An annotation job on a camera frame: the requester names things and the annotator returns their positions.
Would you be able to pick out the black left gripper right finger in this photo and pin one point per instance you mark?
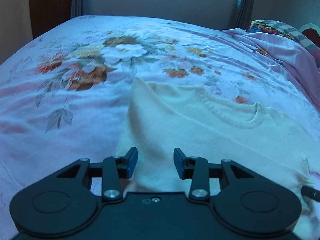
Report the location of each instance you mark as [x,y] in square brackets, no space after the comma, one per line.
[241,200]

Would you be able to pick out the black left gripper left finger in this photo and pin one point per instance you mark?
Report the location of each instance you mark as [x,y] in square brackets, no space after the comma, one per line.
[66,200]

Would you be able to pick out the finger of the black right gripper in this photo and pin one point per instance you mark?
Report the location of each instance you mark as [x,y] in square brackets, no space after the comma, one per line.
[311,193]

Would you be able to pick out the cream knit sweater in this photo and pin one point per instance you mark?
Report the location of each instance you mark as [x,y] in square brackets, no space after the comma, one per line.
[162,117]

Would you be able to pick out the floral pink bed sheet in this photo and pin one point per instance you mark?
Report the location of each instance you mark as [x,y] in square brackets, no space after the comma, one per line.
[66,94]

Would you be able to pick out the pink folded blanket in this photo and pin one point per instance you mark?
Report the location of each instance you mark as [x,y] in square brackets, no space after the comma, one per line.
[301,66]

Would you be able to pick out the red white headboard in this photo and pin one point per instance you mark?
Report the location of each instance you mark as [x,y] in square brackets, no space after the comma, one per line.
[311,31]

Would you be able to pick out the colourful floral pillow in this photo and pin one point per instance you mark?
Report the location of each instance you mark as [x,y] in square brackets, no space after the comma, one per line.
[285,30]

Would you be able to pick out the dark wooden door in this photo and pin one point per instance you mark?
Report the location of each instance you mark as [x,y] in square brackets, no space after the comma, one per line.
[47,14]

